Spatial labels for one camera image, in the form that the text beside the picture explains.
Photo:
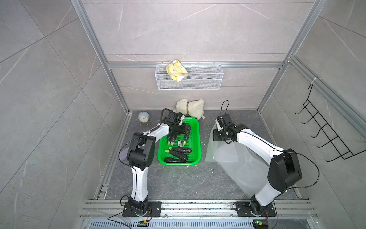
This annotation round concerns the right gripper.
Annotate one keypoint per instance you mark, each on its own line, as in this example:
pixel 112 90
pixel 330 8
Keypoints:
pixel 215 137

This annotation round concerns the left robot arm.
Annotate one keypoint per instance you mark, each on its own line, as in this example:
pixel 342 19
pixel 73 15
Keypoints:
pixel 141 153

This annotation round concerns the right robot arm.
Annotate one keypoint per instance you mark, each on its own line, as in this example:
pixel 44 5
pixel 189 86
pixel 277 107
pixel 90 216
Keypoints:
pixel 284 167

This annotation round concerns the dark eggplant middle horizontal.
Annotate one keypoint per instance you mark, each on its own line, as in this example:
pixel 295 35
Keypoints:
pixel 182 150

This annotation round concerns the dark eggplant lower diagonal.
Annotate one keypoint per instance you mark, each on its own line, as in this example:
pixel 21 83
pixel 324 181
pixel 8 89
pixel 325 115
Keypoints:
pixel 181 156

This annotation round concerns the dark eggplant bottom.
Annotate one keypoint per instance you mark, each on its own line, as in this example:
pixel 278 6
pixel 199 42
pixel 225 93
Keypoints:
pixel 174 160

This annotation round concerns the clear zip-top bag stack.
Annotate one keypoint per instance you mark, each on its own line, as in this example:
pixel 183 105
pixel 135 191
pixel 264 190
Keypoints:
pixel 250 173

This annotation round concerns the white plush toy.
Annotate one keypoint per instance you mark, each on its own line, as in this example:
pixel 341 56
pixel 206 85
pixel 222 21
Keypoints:
pixel 193 108

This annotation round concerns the green plastic basket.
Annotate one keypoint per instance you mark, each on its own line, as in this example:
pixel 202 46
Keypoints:
pixel 193 143

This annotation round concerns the yellow snack packet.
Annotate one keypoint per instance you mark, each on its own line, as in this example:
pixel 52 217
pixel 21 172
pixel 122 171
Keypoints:
pixel 176 70

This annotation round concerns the grey glasses case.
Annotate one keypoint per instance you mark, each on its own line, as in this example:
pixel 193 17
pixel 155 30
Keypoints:
pixel 122 155

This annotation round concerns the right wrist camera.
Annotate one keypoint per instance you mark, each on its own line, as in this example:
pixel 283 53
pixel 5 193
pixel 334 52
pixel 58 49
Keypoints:
pixel 218 124

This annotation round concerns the white wire wall basket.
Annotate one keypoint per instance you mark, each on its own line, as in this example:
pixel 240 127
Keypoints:
pixel 199 77

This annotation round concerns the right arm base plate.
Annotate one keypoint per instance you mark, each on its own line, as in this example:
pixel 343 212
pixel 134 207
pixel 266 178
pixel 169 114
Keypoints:
pixel 249 209

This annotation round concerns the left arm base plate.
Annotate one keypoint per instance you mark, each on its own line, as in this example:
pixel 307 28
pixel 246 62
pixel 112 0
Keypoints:
pixel 150 209

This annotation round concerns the black wire hook rack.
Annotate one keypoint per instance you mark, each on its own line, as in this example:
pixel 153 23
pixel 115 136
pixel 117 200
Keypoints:
pixel 325 129

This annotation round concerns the aluminium mounting rail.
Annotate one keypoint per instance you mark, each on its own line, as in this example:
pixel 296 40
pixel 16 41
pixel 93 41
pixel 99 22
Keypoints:
pixel 198 214

